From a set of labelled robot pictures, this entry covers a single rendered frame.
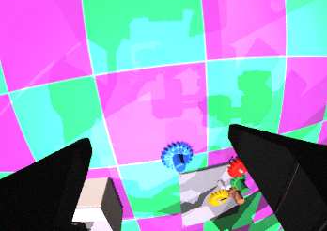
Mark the blue gear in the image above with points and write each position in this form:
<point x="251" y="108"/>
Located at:
<point x="177" y="156"/>

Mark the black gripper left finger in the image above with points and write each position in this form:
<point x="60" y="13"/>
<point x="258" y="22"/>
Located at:
<point x="43" y="196"/>

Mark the red gear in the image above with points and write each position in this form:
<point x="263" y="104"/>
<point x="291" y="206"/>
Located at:
<point x="233" y="169"/>

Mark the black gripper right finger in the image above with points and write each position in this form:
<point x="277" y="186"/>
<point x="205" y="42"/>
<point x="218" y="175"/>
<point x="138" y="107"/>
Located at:
<point x="290" y="173"/>

